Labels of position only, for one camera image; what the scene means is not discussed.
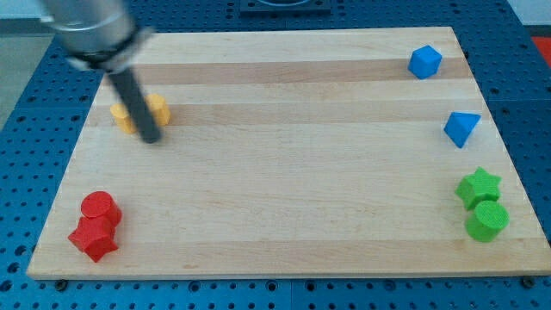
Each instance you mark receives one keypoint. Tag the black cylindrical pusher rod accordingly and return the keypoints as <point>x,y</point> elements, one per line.
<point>129,91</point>

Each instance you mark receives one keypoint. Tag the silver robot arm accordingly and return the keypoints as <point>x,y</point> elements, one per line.
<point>102,35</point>

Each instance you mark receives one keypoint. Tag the yellow block left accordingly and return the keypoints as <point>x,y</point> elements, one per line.
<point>122,118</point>

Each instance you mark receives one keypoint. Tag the yellow hexagon block right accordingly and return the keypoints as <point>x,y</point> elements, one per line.
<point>159,108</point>

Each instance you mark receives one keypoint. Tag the red cylinder block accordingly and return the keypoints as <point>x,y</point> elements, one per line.
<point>101,204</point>

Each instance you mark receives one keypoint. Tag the red star block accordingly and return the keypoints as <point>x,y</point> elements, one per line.
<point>95,237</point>

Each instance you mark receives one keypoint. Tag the wooden board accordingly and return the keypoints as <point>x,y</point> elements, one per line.
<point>293,154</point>

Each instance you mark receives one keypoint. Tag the blue cube block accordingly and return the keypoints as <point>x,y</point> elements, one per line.
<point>424,62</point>

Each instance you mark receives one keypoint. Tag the blue triangular block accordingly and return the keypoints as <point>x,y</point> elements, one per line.
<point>459,126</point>

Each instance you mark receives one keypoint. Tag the green star block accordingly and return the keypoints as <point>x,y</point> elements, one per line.
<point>478,187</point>

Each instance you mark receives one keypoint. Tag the green cylinder block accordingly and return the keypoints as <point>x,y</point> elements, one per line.
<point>487,221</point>

